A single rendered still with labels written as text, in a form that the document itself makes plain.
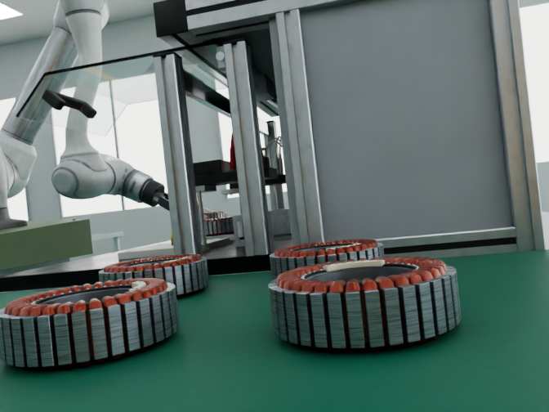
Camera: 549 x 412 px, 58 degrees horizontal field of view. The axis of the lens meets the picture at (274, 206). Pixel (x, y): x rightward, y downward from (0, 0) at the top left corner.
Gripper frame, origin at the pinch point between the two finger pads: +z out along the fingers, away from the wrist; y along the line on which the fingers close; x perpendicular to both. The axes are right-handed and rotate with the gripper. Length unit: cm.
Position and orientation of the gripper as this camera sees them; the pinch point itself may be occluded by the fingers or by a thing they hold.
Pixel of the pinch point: (207, 217)
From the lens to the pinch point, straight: 145.2
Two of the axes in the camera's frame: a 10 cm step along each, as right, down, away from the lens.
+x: 3.9, -9.2, -0.9
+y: -1.9, 0.1, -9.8
